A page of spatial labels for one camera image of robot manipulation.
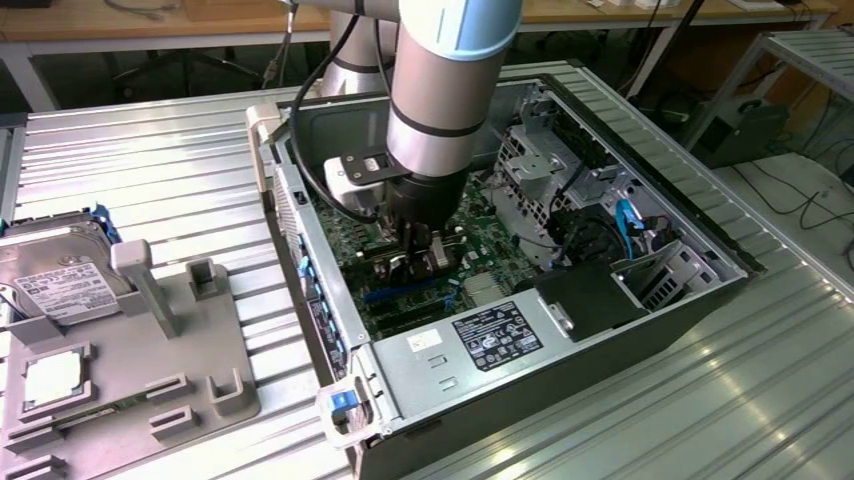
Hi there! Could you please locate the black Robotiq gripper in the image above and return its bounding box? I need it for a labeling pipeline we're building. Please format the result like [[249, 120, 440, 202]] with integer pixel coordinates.
[[384, 169, 470, 235]]

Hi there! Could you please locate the black expansion slot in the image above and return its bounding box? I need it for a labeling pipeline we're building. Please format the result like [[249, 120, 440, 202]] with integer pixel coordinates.
[[373, 312, 450, 337], [368, 298, 447, 322]]

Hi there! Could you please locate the green motherboard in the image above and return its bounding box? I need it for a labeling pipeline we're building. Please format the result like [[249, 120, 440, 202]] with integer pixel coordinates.
[[311, 169, 555, 341]]

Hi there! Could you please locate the silver drive cage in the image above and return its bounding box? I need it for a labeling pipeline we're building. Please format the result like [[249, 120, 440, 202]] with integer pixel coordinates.
[[491, 82, 646, 264]]

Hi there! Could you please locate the silver chipset heat sink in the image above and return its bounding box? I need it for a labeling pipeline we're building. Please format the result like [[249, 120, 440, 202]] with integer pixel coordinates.
[[462, 277, 507, 309]]

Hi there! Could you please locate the black fan shroud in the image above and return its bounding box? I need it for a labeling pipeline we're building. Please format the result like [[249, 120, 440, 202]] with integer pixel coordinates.
[[512, 262, 652, 344]]

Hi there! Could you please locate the grey power supply unit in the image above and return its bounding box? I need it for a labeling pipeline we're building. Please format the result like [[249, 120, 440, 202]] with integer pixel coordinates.
[[369, 292, 579, 421]]

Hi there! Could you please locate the silver disk bay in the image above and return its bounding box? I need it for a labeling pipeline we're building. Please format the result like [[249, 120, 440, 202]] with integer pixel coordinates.
[[610, 239, 746, 314]]

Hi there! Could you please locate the black open PC case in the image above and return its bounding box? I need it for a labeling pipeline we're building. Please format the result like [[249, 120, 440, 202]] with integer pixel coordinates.
[[255, 73, 768, 480]]

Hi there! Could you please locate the black box device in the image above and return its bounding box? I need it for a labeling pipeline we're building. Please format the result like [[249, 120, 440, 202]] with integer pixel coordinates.
[[692, 97, 792, 169]]

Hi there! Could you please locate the grey parts rack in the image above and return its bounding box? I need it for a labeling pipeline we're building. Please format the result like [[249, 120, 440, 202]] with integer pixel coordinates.
[[0, 238, 263, 480]]

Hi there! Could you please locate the silver hard disk drive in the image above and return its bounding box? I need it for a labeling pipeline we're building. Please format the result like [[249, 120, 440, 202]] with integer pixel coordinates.
[[0, 202, 128, 326]]

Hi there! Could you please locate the metal slat shelf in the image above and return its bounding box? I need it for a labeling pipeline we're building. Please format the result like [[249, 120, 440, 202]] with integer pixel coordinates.
[[731, 28, 854, 132]]

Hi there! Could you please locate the green RAM stick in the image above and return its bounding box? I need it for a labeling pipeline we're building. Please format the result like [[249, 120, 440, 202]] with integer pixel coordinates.
[[52, 392, 149, 432]]

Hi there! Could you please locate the silver CPU chip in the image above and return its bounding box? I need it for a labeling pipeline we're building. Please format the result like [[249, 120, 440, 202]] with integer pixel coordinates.
[[23, 351, 89, 402]]

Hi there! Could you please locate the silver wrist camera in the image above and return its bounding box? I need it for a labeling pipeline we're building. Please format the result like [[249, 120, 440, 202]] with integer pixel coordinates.
[[321, 152, 406, 217]]

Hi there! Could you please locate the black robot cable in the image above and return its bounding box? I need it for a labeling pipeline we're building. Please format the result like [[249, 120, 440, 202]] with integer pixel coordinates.
[[289, 0, 385, 225]]

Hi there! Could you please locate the beige case handle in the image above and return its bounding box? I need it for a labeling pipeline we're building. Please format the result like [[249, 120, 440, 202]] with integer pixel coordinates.
[[244, 103, 285, 197]]

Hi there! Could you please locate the blue wire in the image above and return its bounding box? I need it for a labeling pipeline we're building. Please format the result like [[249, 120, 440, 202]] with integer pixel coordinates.
[[615, 198, 644, 262]]

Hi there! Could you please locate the grey case handle blue latch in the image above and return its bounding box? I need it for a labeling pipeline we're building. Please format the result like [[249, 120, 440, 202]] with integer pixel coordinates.
[[313, 375, 381, 450]]

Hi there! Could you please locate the wooden desk white frame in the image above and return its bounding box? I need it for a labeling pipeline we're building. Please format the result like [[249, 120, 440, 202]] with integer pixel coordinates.
[[0, 0, 335, 114], [519, 0, 839, 99]]

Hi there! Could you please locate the black cable on white table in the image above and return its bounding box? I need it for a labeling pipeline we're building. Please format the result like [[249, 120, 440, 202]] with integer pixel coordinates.
[[731, 163, 854, 227]]

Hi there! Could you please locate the disk wire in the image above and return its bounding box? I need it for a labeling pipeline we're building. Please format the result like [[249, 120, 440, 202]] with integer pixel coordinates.
[[0, 282, 29, 321]]

